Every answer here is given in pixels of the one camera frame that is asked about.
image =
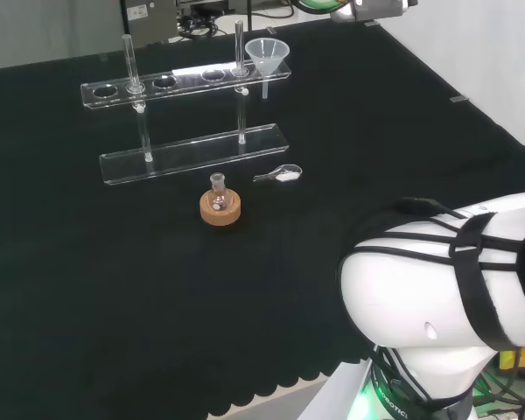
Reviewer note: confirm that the round-bottom glass flask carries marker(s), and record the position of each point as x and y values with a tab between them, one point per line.
219	199

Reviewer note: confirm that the clear cloth clip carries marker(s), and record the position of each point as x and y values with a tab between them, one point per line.
271	30
371	24
459	99

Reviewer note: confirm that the black bench cloth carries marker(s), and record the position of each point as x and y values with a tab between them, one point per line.
70	271

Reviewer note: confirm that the clear acrylic funnel stand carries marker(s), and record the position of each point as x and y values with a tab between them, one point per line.
192	153

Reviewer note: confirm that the glass weighing funnel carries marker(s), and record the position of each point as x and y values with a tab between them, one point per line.
287	175

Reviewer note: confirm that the translucent plastic funnel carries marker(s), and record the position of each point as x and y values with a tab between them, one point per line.
267	54

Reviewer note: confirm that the grey equipment box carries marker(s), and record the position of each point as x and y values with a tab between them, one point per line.
149	22

